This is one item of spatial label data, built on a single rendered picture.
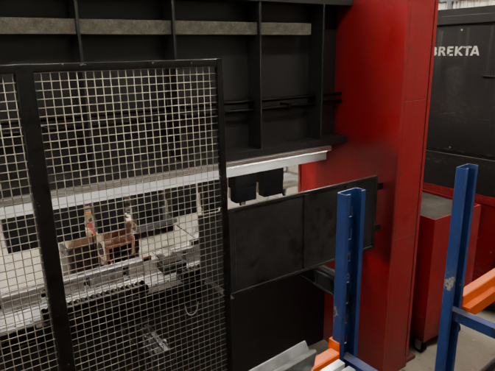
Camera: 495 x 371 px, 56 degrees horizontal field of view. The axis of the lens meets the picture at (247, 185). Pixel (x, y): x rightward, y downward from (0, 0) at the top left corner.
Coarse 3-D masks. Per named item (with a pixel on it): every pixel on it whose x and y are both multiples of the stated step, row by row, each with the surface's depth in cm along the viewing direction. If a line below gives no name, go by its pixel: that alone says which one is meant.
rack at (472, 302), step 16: (464, 176) 107; (464, 192) 109; (464, 208) 115; (464, 224) 115; (464, 240) 116; (448, 256) 114; (464, 256) 116; (448, 272) 115; (464, 272) 118; (448, 288) 116; (464, 288) 124; (480, 288) 126; (448, 304) 117; (464, 304) 121; (480, 304) 123; (448, 320) 118; (464, 320) 116; (480, 320) 114; (448, 336) 119; (448, 352) 126; (448, 368) 127
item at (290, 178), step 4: (288, 168) 670; (284, 172) 671; (288, 172) 672; (292, 172) 664; (296, 172) 658; (284, 176) 654; (288, 176) 654; (292, 176) 653; (296, 176) 652; (284, 180) 632; (288, 180) 632; (292, 180) 631; (296, 180) 630; (284, 184) 614; (288, 184) 614; (292, 184) 601; (296, 184) 605; (284, 188) 593; (284, 192) 672; (256, 200) 595; (260, 200) 591; (240, 204) 627; (244, 204) 631
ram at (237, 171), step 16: (272, 160) 277; (288, 160) 284; (304, 160) 291; (192, 176) 250; (208, 176) 255; (96, 192) 223; (112, 192) 227; (144, 192) 236; (0, 208) 201; (16, 208) 204
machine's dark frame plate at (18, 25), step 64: (0, 0) 179; (64, 0) 192; (128, 0) 206; (192, 0) 219; (256, 0) 227; (320, 0) 248; (0, 64) 184; (256, 64) 239; (320, 64) 260; (64, 128) 196; (128, 128) 218; (256, 128) 249; (320, 128) 269; (0, 192) 183
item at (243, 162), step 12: (264, 156) 249; (276, 156) 252; (288, 156) 257; (192, 168) 226; (204, 168) 229; (216, 168) 233; (132, 180) 210; (144, 180) 213; (60, 192) 194; (72, 192) 196; (84, 192) 199; (0, 204) 182; (12, 204) 184
